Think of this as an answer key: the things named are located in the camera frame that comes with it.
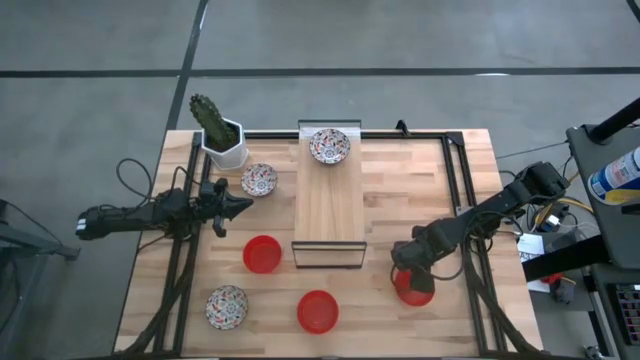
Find white paper sheet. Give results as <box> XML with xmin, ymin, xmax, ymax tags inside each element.
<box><xmin>516</xmin><ymin>232</ymin><xmax>547</xmax><ymax>294</ymax></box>

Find yellow cable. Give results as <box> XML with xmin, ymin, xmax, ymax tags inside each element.
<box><xmin>531</xmin><ymin>196</ymin><xmax>602</xmax><ymax>227</ymax></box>

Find grey equipment cart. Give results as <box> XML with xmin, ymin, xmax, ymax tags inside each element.
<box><xmin>522</xmin><ymin>123</ymin><xmax>640</xmax><ymax>359</ymax></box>

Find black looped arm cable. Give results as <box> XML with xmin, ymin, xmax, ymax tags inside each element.
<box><xmin>115</xmin><ymin>157</ymin><xmax>154</xmax><ymax>207</ymax></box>

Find grey metal stand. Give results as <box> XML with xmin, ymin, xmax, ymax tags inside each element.
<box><xmin>0</xmin><ymin>198</ymin><xmax>81</xmax><ymax>360</ymax></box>

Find white hexagonal plant pot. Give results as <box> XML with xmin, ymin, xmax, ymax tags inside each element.
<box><xmin>201</xmin><ymin>117</ymin><xmax>250</xmax><ymax>171</ymax></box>

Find black pole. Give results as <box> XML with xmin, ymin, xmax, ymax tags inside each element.
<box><xmin>586</xmin><ymin>96</ymin><xmax>640</xmax><ymax>145</ymax></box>

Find white blue spray can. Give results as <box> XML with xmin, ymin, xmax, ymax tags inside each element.
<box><xmin>587</xmin><ymin>145</ymin><xmax>640</xmax><ymax>206</ymax></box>

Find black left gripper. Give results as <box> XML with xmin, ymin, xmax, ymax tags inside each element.
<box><xmin>197</xmin><ymin>178</ymin><xmax>255</xmax><ymax>239</ymax></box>

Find wooden riser shelf black legs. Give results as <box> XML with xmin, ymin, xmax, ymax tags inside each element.
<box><xmin>290</xmin><ymin>118</ymin><xmax>369</xmax><ymax>270</ymax></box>

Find red plastic mini bowl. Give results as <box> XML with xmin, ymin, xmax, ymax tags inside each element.
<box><xmin>242</xmin><ymin>234</ymin><xmax>283</xmax><ymax>275</ymax></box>
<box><xmin>392</xmin><ymin>268</ymin><xmax>436</xmax><ymax>308</ymax></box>
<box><xmin>296</xmin><ymin>289</ymin><xmax>340</xmax><ymax>335</ymax></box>

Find patterned ceramic mini bowl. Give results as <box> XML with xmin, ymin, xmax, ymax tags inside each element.
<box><xmin>205</xmin><ymin>284</ymin><xmax>249</xmax><ymax>331</ymax></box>
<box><xmin>240</xmin><ymin>162</ymin><xmax>279</xmax><ymax>198</ymax></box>
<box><xmin>308</xmin><ymin>127</ymin><xmax>352</xmax><ymax>166</ymax></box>

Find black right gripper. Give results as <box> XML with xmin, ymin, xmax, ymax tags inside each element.
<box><xmin>390</xmin><ymin>238</ymin><xmax>436</xmax><ymax>295</ymax></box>

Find green cactus plant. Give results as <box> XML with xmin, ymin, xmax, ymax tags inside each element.
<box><xmin>188</xmin><ymin>93</ymin><xmax>239</xmax><ymax>149</ymax></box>

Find dark keypad device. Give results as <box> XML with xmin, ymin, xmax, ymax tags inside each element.
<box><xmin>611</xmin><ymin>282</ymin><xmax>640</xmax><ymax>332</ymax></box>

